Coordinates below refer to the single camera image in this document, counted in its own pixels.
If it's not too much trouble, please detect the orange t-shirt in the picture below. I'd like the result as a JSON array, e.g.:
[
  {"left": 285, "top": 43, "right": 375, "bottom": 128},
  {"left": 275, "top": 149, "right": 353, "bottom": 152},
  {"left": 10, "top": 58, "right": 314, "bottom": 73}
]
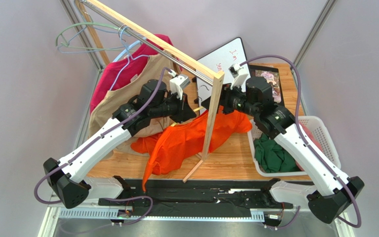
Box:
[{"left": 131, "top": 111, "right": 252, "bottom": 192}]

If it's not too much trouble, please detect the blue hanger at back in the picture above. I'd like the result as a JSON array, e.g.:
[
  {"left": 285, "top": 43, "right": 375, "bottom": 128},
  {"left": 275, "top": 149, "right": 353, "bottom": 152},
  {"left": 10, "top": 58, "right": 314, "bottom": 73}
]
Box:
[{"left": 109, "top": 24, "right": 151, "bottom": 91}]

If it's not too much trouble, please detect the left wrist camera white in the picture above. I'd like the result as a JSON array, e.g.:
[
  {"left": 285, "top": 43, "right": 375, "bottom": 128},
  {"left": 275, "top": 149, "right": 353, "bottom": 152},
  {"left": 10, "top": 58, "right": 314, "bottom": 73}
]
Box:
[{"left": 168, "top": 70, "right": 191, "bottom": 100}]

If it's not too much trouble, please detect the white plastic basket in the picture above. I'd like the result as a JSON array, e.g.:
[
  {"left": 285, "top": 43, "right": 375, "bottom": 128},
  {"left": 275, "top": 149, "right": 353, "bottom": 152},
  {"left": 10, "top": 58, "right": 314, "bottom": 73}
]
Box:
[{"left": 247, "top": 116, "right": 341, "bottom": 177}]

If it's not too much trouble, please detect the green t-shirt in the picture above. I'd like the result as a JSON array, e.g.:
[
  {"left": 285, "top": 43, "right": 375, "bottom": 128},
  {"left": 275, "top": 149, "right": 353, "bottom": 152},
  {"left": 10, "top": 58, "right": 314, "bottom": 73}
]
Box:
[{"left": 253, "top": 134, "right": 301, "bottom": 173}]

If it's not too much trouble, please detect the yellow hanger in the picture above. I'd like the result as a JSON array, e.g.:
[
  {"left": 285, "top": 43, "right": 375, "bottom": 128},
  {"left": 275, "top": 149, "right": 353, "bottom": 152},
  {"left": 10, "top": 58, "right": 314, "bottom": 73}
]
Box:
[{"left": 193, "top": 85, "right": 210, "bottom": 115}]

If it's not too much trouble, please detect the dusty pink t-shirt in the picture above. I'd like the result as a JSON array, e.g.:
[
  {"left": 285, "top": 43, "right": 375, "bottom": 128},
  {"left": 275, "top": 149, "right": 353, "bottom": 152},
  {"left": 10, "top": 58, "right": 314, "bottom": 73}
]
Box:
[{"left": 298, "top": 121, "right": 323, "bottom": 171}]

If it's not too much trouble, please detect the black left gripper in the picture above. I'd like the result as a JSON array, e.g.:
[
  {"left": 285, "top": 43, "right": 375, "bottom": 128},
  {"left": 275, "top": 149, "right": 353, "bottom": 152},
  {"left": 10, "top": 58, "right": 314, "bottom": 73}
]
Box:
[{"left": 150, "top": 90, "right": 196, "bottom": 124}]

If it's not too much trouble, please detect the mint green hanger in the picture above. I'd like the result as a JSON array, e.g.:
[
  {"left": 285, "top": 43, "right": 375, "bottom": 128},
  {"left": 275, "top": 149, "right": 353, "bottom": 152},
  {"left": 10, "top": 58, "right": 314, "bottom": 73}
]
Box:
[{"left": 55, "top": 18, "right": 142, "bottom": 54}]

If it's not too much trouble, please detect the beige t-shirt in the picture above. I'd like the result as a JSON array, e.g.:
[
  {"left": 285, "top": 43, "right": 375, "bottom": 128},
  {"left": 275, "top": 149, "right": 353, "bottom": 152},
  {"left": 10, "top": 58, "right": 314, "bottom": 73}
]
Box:
[{"left": 88, "top": 53, "right": 185, "bottom": 155}]

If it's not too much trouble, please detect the magenta t-shirt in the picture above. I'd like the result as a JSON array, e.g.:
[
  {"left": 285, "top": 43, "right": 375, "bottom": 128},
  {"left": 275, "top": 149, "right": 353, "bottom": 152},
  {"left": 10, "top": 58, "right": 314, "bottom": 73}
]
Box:
[{"left": 89, "top": 34, "right": 182, "bottom": 114}]

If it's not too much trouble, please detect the metal hanging rod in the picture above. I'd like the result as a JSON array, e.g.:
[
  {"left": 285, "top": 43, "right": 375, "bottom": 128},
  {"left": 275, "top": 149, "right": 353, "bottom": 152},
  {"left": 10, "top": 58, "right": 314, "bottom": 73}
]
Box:
[{"left": 80, "top": 0, "right": 224, "bottom": 86}]

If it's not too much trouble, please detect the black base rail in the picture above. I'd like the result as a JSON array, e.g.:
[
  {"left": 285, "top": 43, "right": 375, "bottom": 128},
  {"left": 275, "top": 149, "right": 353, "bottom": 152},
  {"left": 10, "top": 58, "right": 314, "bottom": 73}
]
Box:
[{"left": 98, "top": 179, "right": 293, "bottom": 219}]

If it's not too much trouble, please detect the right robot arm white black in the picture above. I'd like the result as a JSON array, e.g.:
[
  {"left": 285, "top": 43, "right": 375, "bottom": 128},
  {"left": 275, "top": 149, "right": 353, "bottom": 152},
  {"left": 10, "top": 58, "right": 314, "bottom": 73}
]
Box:
[{"left": 219, "top": 77, "right": 364, "bottom": 228}]

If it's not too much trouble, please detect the white whiteboard black frame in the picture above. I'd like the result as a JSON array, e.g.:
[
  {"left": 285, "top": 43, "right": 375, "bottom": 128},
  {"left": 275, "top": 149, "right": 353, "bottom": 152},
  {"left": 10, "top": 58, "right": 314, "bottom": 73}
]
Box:
[{"left": 196, "top": 37, "right": 247, "bottom": 105}]

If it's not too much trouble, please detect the illustrated paperback book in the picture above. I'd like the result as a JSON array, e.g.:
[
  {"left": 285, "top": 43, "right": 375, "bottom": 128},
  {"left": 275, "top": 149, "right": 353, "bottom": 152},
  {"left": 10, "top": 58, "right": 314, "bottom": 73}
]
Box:
[{"left": 255, "top": 69, "right": 282, "bottom": 103}]

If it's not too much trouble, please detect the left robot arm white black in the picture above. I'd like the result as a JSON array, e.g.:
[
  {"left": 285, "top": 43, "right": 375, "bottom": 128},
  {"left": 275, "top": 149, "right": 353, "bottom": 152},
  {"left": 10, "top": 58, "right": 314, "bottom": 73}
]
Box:
[{"left": 43, "top": 75, "right": 196, "bottom": 209}]

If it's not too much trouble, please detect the light blue wire hanger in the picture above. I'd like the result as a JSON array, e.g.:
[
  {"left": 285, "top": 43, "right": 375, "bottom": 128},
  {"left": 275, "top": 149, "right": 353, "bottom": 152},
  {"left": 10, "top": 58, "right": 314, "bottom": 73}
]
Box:
[{"left": 56, "top": 28, "right": 121, "bottom": 48}]

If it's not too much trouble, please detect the wooden clothes rack frame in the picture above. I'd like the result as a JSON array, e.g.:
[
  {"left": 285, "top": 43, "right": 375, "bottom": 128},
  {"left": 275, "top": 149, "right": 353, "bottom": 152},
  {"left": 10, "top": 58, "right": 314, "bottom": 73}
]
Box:
[{"left": 78, "top": 0, "right": 225, "bottom": 183}]

